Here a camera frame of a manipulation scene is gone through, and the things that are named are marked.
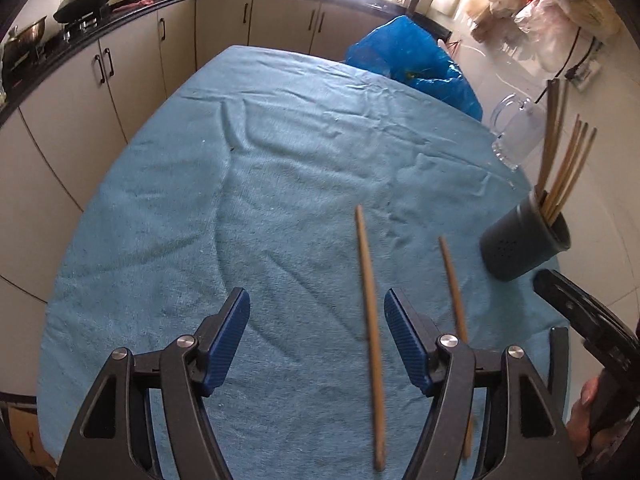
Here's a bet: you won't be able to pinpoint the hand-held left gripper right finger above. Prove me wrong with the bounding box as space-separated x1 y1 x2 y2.
384 287 583 480

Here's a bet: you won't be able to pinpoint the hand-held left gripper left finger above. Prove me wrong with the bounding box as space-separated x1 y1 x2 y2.
57 287 251 480

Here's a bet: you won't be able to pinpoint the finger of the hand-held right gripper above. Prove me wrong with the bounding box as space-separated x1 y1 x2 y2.
550 327 571 423
532 269 640 377

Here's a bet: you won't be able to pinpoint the wooden chopstick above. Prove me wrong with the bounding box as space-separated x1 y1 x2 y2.
438 235 476 459
354 204 388 472
546 125 594 221
541 114 582 211
544 121 589 218
549 79 572 196
536 78 561 196
548 127 598 225

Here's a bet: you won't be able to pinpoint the grey chopstick holder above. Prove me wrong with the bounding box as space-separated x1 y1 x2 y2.
480 192 572 282

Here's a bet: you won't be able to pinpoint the person's right hand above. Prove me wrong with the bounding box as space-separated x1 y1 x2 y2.
569 375 600 457

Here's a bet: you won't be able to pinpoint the blue towel tablecloth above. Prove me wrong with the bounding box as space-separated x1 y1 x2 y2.
36 45 566 480

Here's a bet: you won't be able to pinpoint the clear glass mug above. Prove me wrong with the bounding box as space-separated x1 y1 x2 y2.
489 94 546 171

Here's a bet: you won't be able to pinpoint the cardboard box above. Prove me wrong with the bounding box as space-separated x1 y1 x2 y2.
0 405 58 466

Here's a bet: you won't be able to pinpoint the white power strip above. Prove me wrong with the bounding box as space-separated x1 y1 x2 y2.
566 57 603 92

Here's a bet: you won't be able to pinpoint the cream kitchen cabinets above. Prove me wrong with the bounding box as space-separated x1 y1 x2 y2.
0 0 451 311

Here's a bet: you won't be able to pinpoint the blue plastic bag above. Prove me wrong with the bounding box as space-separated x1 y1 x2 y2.
346 15 483 121

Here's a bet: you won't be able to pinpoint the pile of plastic bags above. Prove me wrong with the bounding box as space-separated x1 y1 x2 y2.
470 0 626 73

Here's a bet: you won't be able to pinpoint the gas stove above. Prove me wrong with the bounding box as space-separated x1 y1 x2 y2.
60 7 113 41

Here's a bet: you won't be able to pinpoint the metal cooking pot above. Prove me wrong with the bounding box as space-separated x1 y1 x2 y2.
1 15 48 61

